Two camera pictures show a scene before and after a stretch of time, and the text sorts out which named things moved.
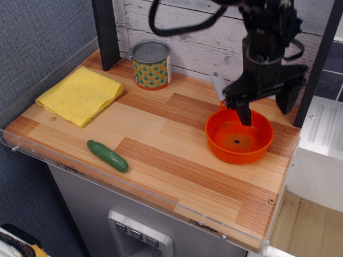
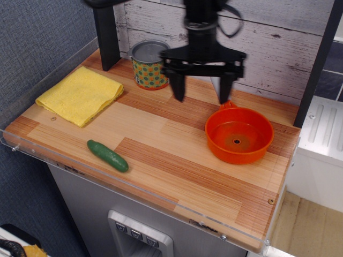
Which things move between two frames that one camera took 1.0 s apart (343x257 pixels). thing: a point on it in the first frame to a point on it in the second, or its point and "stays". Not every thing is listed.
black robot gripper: (264, 74) to (202, 56)
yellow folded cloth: (81, 97) stays
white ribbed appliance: (315, 172) stays
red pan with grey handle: (230, 141) stays
